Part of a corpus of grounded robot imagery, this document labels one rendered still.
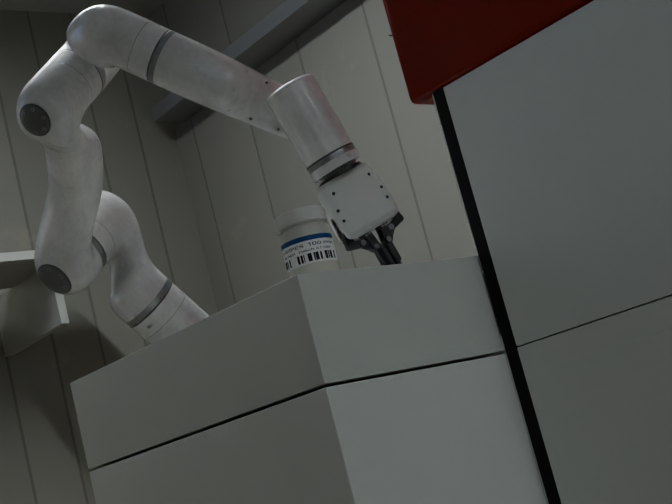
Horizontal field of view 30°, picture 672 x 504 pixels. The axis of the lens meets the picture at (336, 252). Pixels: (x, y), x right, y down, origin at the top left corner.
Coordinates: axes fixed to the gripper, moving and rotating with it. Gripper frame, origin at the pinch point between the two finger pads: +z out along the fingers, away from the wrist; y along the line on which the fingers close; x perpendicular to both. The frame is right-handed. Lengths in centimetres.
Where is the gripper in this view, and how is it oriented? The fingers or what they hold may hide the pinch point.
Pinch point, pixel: (389, 258)
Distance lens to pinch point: 194.1
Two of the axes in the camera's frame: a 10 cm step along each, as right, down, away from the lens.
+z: 5.0, 8.6, -0.3
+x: 2.6, -1.9, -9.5
